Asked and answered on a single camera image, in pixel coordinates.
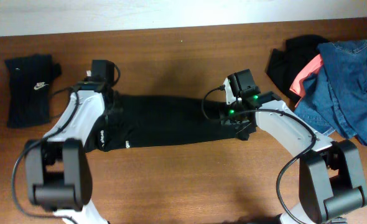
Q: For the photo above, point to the pink paper tag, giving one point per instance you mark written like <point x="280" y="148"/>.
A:
<point x="305" y="81"/>

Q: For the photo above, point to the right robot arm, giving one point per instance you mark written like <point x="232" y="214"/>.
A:
<point x="331" y="178"/>

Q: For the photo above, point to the black t-shirt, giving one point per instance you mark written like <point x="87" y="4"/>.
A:
<point x="148" y="121"/>

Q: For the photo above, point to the black Nike sock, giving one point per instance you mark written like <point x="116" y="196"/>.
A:
<point x="30" y="79"/>

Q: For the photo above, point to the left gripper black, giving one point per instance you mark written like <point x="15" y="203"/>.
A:
<point x="109" y="106"/>

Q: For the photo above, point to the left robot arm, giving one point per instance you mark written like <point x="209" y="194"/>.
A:
<point x="57" y="171"/>

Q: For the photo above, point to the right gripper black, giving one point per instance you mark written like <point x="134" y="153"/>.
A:
<point x="224" y="119"/>

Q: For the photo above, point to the blue denim jeans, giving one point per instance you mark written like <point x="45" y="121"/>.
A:
<point x="339" y="102"/>

